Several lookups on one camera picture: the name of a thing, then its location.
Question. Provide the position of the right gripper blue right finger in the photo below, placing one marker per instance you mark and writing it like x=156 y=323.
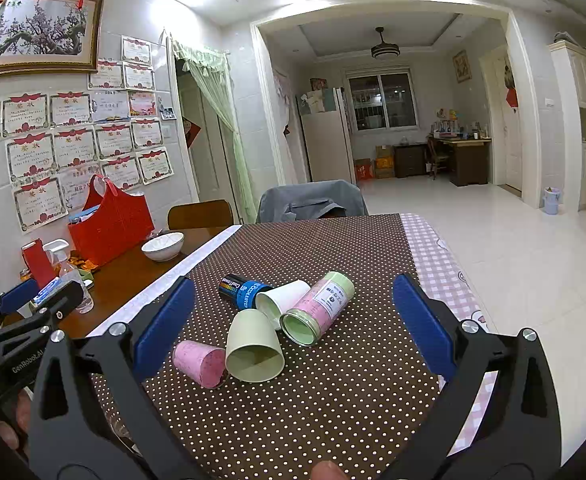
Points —
x=519 y=436

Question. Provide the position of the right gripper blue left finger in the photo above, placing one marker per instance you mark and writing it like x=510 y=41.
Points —
x=91 y=417

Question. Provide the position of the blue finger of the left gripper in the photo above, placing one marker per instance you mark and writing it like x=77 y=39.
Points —
x=18 y=296
x=57 y=305

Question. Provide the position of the black blue can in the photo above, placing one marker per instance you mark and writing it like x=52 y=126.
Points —
x=240 y=292

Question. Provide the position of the pink paper cup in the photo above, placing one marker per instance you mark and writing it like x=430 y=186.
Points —
x=205 y=365

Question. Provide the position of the cream paper cup front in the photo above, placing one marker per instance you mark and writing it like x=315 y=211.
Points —
x=253 y=350

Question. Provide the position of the white paper cup green inside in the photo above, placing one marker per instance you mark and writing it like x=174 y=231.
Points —
x=275 y=302

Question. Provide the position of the person's left hand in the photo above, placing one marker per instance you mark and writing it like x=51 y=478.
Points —
x=15 y=420

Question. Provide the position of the person's right hand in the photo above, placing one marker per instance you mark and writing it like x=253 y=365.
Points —
x=327 y=470

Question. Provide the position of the red box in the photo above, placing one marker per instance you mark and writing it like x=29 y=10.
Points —
x=38 y=263

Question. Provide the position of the clear spray bottle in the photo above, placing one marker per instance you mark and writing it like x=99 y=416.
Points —
x=58 y=252

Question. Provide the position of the red felt bag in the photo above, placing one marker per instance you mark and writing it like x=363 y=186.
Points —
x=119 y=221

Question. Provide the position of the white ceramic bowl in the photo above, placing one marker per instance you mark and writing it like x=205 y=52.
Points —
x=163 y=247

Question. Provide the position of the brown polka dot tablecloth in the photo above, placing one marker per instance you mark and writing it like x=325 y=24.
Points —
x=356 y=397

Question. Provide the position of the brown wooden chair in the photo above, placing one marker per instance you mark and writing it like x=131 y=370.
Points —
x=210 y=214

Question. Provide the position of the pink green canister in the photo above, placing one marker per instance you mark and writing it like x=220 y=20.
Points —
x=308 y=320

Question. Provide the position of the blue trash bin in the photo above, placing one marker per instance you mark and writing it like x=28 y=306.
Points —
x=551 y=200

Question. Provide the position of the framed blossom painting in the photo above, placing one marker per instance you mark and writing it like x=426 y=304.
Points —
x=42 y=36

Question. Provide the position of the dark wooden desk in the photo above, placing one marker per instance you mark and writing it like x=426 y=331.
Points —
x=468 y=160

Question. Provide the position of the dark low cabinet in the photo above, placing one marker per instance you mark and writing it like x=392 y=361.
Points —
x=409 y=160

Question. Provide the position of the green door curtain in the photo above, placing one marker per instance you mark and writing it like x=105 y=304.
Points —
x=211 y=72

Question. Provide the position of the orange cardboard boxes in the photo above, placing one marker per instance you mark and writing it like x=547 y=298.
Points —
x=381 y=166

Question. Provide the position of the grey covered chair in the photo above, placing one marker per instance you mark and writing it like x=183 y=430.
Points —
x=311 y=201

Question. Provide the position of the white door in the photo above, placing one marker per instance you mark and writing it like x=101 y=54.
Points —
x=506 y=151

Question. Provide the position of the red door ornament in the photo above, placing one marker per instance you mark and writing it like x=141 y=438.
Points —
x=511 y=97

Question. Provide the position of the white refrigerator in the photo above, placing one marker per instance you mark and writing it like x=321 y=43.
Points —
x=326 y=130

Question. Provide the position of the dark window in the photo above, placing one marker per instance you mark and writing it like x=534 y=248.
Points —
x=383 y=101

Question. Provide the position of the small framed picture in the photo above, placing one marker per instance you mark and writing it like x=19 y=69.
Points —
x=462 y=67

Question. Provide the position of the ceiling fan lamp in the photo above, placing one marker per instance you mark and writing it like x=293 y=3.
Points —
x=384 y=49

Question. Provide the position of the white wall cabinet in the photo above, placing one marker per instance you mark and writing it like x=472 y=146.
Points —
x=569 y=62

